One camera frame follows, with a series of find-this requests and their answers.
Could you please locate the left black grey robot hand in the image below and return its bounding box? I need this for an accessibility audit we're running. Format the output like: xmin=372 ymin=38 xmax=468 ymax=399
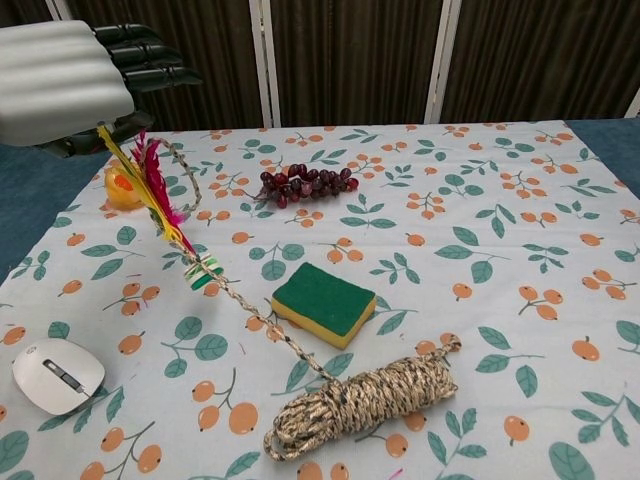
xmin=0 ymin=19 xmax=204 ymax=160

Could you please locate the pink yellow feather toy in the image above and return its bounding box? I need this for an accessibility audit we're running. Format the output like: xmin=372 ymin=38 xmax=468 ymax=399
xmin=97 ymin=124 xmax=224 ymax=294

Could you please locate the dark folding screen panel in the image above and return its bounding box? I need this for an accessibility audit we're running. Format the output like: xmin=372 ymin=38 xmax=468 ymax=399
xmin=267 ymin=0 xmax=454 ymax=129
xmin=44 ymin=0 xmax=281 ymax=132
xmin=0 ymin=0 xmax=59 ymax=29
xmin=427 ymin=0 xmax=640 ymax=125

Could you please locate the dark red grape bunch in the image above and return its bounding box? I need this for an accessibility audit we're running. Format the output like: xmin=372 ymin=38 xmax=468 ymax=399
xmin=252 ymin=163 xmax=360 ymax=209

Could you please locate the white computer mouse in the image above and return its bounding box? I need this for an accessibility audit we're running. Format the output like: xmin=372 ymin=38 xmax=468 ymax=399
xmin=12 ymin=338 xmax=107 ymax=417

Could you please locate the green yellow sponge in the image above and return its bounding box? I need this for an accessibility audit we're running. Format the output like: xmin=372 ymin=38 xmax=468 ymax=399
xmin=271 ymin=262 xmax=377 ymax=351

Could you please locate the floral print tablecloth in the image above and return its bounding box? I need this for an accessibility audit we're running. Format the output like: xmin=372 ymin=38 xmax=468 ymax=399
xmin=0 ymin=119 xmax=640 ymax=480

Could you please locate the braided beige rope bundle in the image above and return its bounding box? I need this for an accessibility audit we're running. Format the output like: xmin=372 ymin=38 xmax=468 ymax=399
xmin=159 ymin=139 xmax=464 ymax=461

